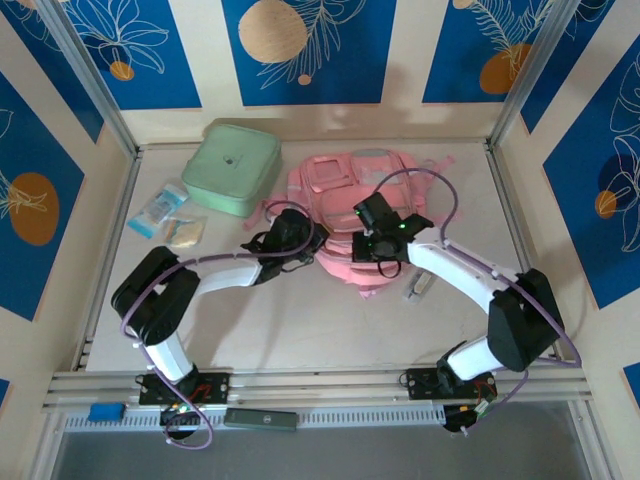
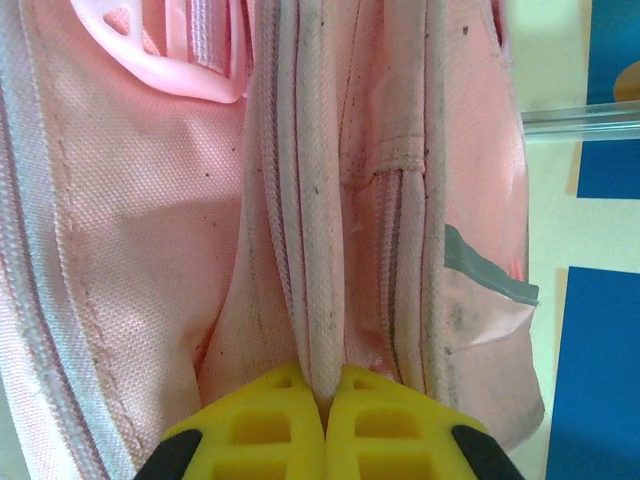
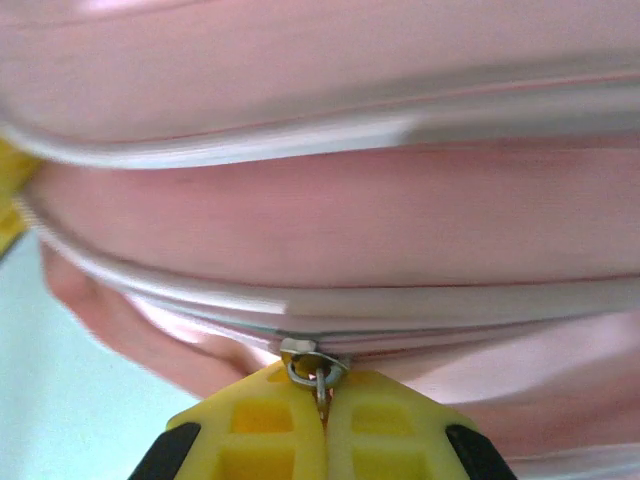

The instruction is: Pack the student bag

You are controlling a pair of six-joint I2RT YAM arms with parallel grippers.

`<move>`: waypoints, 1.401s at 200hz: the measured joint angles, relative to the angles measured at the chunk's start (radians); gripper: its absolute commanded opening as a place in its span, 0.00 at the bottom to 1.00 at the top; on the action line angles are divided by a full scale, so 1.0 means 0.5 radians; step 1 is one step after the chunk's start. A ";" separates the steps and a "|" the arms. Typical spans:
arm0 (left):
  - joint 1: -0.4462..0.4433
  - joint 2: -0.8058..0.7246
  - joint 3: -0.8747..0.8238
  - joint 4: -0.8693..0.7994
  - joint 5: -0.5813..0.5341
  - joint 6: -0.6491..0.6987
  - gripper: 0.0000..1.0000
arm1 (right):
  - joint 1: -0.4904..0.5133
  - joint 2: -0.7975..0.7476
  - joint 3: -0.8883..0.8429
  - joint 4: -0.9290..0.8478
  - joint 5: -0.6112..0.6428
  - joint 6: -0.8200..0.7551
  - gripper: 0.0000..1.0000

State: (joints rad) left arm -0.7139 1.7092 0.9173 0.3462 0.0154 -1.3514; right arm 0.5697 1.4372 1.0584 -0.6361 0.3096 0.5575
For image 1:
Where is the pink student backpack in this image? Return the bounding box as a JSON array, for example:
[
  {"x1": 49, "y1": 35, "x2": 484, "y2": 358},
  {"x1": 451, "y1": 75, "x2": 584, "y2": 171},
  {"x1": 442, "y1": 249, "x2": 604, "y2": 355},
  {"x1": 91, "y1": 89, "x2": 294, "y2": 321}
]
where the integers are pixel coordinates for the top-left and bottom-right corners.
[{"x1": 263, "y1": 148, "x2": 464, "y2": 301}]

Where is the small white usb stick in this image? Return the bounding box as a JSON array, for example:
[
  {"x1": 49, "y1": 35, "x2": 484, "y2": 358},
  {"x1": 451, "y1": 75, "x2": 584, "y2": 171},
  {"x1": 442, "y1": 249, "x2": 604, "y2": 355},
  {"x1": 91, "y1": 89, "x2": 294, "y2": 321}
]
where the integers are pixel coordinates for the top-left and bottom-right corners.
[{"x1": 402, "y1": 269, "x2": 435, "y2": 304}]

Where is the mint green zip pouch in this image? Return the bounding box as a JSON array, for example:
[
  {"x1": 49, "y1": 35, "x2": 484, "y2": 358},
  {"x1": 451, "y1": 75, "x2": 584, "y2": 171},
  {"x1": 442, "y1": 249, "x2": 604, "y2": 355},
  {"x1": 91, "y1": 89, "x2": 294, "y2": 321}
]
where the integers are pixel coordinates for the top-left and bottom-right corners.
[{"x1": 180, "y1": 123, "x2": 282, "y2": 219}]

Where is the blue snack packet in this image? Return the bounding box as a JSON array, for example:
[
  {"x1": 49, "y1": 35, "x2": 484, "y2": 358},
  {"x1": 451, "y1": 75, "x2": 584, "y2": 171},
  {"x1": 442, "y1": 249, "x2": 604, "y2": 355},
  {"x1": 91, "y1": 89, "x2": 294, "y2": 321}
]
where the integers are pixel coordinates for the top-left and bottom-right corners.
[{"x1": 127, "y1": 183, "x2": 190, "y2": 239}]

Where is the clear biscuit packet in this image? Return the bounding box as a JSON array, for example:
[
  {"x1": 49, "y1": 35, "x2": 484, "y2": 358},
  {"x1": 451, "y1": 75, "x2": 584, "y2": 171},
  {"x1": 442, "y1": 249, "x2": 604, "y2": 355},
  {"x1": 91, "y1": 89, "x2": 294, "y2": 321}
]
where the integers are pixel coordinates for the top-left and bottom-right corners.
[{"x1": 167, "y1": 214, "x2": 209, "y2": 249}]

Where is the dark green flat device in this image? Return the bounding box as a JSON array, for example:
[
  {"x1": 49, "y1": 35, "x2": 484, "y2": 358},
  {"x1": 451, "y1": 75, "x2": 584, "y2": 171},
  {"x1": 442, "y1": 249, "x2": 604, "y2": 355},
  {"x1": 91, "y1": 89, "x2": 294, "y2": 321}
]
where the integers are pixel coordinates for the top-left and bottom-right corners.
[{"x1": 223, "y1": 408, "x2": 300, "y2": 432}]

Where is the black base connector module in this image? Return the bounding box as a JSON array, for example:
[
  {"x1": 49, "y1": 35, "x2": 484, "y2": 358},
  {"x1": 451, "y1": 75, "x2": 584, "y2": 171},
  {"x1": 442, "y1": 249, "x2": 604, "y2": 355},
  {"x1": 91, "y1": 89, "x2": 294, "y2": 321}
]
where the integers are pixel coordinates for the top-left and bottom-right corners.
[
  {"x1": 442, "y1": 399, "x2": 499, "y2": 435},
  {"x1": 158, "y1": 402, "x2": 201, "y2": 442}
]

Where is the blue sponge block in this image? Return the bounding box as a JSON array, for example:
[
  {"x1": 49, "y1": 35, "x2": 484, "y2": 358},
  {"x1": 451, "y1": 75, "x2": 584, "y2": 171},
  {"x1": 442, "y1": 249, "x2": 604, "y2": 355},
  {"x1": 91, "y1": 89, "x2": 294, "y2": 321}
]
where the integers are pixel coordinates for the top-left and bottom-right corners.
[{"x1": 88, "y1": 402, "x2": 125, "y2": 422}]

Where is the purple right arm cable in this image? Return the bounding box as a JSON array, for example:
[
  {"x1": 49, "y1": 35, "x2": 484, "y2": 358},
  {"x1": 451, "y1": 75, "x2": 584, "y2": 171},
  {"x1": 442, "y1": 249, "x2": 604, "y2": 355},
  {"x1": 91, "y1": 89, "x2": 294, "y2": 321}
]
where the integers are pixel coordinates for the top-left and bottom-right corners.
[{"x1": 372, "y1": 168, "x2": 584, "y2": 436}]

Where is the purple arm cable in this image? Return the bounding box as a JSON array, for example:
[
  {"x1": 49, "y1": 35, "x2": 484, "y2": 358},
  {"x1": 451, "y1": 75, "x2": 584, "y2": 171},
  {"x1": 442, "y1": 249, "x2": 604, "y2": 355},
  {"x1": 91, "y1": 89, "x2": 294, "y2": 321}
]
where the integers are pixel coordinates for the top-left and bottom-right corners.
[
  {"x1": 372, "y1": 168, "x2": 584, "y2": 436},
  {"x1": 119, "y1": 199, "x2": 317, "y2": 451}
]

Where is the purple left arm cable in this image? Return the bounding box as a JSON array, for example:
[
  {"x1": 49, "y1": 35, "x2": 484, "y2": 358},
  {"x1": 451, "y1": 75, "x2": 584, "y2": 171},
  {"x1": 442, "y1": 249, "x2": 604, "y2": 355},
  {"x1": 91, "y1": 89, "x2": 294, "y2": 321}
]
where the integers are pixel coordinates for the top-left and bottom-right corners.
[{"x1": 119, "y1": 199, "x2": 317, "y2": 451}]

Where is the aluminium table edge rail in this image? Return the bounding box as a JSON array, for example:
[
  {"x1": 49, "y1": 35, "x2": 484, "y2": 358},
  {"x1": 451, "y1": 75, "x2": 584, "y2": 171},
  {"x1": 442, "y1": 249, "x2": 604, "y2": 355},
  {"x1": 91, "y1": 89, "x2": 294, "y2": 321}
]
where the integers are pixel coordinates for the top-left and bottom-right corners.
[{"x1": 42, "y1": 367, "x2": 594, "y2": 409}]

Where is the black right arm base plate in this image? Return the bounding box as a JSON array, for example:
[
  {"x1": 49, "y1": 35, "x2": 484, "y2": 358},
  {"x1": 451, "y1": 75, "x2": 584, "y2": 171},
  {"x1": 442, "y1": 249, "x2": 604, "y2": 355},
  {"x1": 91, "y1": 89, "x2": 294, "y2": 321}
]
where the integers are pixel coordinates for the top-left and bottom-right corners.
[{"x1": 405, "y1": 368, "x2": 499, "y2": 401}]

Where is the blue floral wall poster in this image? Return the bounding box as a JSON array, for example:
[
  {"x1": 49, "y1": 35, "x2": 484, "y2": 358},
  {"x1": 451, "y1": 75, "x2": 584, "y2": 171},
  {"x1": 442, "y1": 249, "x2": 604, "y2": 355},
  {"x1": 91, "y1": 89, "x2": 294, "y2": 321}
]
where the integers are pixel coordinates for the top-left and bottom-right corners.
[
  {"x1": 59, "y1": 0, "x2": 204, "y2": 111},
  {"x1": 222, "y1": 0, "x2": 396, "y2": 107},
  {"x1": 0, "y1": 72, "x2": 86, "y2": 321},
  {"x1": 519, "y1": 0, "x2": 640, "y2": 134},
  {"x1": 422, "y1": 0, "x2": 551, "y2": 105},
  {"x1": 0, "y1": 0, "x2": 104, "y2": 144},
  {"x1": 542, "y1": 49, "x2": 640, "y2": 311}
]

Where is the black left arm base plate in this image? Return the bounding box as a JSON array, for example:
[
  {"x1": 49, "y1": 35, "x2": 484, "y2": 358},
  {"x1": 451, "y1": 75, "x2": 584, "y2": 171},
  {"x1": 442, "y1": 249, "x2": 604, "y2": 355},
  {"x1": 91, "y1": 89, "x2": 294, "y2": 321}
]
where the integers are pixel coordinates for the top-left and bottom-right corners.
[{"x1": 138, "y1": 372, "x2": 232, "y2": 405}]

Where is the grey slotted cable duct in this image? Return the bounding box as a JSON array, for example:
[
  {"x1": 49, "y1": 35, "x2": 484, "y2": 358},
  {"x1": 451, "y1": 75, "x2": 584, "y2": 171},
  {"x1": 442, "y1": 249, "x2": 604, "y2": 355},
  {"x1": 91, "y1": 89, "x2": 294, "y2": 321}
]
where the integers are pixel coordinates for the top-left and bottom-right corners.
[{"x1": 64, "y1": 405, "x2": 446, "y2": 432}]

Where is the aluminium frame post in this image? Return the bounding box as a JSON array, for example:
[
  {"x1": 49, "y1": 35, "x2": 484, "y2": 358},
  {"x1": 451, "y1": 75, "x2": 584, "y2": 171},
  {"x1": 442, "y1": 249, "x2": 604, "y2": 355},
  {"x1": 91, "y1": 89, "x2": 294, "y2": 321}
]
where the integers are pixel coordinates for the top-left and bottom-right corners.
[
  {"x1": 37, "y1": 0, "x2": 139, "y2": 156},
  {"x1": 492, "y1": 0, "x2": 586, "y2": 151}
]

